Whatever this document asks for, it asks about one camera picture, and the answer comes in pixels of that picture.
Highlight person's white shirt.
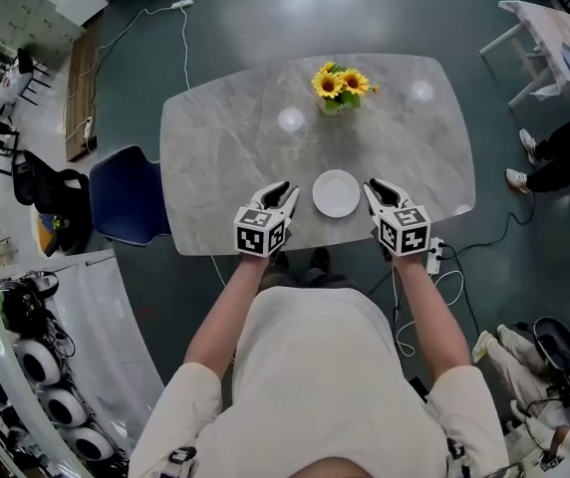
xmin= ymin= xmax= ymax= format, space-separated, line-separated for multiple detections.
xmin=128 ymin=286 xmax=511 ymax=478

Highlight white side table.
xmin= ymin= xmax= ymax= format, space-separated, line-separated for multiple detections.
xmin=478 ymin=0 xmax=570 ymax=112

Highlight long white cable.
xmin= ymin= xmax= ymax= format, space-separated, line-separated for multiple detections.
xmin=96 ymin=3 xmax=192 ymax=90

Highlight black headset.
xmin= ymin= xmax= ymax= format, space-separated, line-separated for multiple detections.
xmin=0 ymin=280 xmax=48 ymax=334

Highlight person's dark trousers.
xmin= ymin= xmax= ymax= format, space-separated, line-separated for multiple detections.
xmin=258 ymin=265 xmax=362 ymax=294

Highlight person's right forearm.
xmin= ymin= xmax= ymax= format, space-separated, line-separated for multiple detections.
xmin=391 ymin=252 xmax=472 ymax=370

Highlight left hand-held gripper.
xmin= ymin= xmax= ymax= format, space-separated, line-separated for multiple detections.
xmin=233 ymin=180 xmax=302 ymax=259

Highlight white curved workbench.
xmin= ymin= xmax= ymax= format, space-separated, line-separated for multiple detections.
xmin=0 ymin=248 xmax=167 ymax=478

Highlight blue padded chair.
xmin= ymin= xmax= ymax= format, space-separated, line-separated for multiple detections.
xmin=88 ymin=144 xmax=173 ymax=246

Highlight person's dark right shoe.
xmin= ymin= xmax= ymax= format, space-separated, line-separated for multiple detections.
xmin=309 ymin=247 xmax=333 ymax=273

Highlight wooden plank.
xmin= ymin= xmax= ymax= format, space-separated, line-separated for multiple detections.
xmin=63 ymin=11 xmax=105 ymax=164

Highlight white round plate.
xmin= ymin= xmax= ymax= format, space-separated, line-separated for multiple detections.
xmin=311 ymin=168 xmax=362 ymax=219

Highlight sunflowers in white pot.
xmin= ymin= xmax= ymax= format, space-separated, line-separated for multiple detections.
xmin=311 ymin=61 xmax=382 ymax=117

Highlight person's left forearm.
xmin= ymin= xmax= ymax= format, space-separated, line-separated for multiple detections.
xmin=183 ymin=252 xmax=274 ymax=368

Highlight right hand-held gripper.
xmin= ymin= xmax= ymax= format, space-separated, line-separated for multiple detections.
xmin=362 ymin=176 xmax=433 ymax=259

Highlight black power cable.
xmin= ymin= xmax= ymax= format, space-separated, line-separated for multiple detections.
xmin=441 ymin=192 xmax=536 ymax=264

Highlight white round device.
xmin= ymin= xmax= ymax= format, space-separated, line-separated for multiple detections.
xmin=62 ymin=425 xmax=115 ymax=463
xmin=42 ymin=386 xmax=90 ymax=429
xmin=15 ymin=338 xmax=63 ymax=387

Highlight white looped cable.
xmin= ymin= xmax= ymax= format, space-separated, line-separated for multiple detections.
xmin=393 ymin=268 xmax=466 ymax=359

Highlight black office chair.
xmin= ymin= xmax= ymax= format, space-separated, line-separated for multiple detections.
xmin=10 ymin=148 xmax=93 ymax=249

